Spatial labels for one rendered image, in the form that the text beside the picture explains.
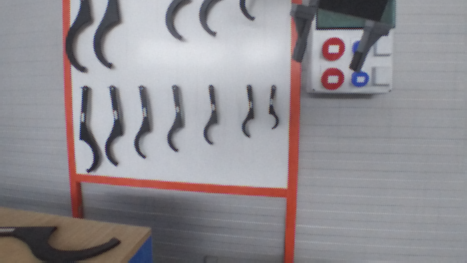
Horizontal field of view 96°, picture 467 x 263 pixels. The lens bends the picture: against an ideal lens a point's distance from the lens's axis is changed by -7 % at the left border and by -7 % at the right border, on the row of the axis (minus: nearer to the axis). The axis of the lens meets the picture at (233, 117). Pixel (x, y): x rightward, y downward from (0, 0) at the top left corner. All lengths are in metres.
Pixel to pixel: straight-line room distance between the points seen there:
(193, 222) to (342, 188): 0.92
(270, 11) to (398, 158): 1.07
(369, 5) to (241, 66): 0.89
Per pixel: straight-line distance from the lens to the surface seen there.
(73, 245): 0.90
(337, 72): 1.15
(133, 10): 1.58
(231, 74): 1.29
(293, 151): 1.30
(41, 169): 2.11
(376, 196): 1.54
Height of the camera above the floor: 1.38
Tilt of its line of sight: 5 degrees down
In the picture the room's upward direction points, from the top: straight up
